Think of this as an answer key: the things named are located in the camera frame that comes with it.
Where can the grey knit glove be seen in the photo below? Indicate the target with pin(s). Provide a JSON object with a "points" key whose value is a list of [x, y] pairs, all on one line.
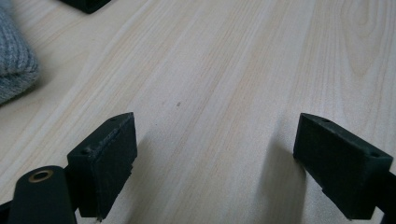
{"points": [[15, 56]]}

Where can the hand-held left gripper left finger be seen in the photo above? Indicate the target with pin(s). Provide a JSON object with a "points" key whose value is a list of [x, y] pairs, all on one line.
{"points": [[102, 168]]}

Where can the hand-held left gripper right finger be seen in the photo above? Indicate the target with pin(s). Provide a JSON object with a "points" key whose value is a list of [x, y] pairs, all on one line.
{"points": [[339, 168]]}

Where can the black glove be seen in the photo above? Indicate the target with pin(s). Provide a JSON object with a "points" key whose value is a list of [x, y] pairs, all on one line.
{"points": [[85, 4]]}

